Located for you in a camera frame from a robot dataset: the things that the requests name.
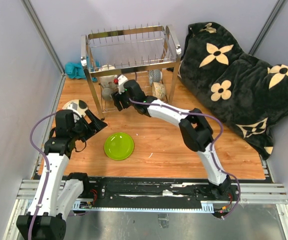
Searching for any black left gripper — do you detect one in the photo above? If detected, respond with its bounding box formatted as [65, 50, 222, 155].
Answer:
[70, 109, 107, 143]

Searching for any white plate with black flowers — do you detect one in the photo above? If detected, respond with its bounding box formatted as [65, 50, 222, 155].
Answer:
[62, 99, 88, 117]

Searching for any cream bowl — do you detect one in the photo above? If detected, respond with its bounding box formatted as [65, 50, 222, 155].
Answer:
[152, 82, 166, 100]

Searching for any small grey cup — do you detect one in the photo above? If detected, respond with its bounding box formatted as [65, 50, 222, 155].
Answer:
[101, 87, 114, 102]

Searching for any blue patterned bowl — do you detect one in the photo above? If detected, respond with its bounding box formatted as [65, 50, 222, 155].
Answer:
[148, 69, 162, 86]

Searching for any lime green plate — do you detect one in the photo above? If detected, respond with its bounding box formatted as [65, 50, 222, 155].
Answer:
[104, 132, 134, 161]

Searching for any green-lined floral mug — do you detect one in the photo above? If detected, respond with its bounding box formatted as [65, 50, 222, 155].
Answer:
[99, 64, 118, 92]

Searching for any steel wire dish rack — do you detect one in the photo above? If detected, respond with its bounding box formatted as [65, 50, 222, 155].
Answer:
[80, 25, 182, 120]

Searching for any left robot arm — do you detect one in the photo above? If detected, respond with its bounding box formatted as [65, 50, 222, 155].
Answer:
[16, 109, 107, 240]

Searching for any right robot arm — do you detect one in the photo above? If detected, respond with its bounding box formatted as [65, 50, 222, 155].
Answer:
[112, 79, 231, 200]

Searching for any teal cloth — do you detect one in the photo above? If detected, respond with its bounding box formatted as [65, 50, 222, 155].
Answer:
[65, 62, 86, 79]

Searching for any black flower blanket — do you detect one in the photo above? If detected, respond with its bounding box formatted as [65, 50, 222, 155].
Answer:
[178, 22, 288, 160]

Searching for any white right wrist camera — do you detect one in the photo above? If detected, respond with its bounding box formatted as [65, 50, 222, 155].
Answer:
[114, 74, 129, 94]

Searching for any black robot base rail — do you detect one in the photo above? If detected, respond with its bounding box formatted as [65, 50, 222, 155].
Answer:
[80, 176, 240, 210]

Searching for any aluminium corner post left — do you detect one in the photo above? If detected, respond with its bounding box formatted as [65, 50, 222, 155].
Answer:
[20, 0, 66, 76]

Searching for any aluminium corner post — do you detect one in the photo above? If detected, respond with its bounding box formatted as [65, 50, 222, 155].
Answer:
[20, 0, 66, 76]
[248, 0, 288, 55]

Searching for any aluminium corner post right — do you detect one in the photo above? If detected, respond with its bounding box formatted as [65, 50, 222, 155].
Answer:
[248, 0, 288, 55]

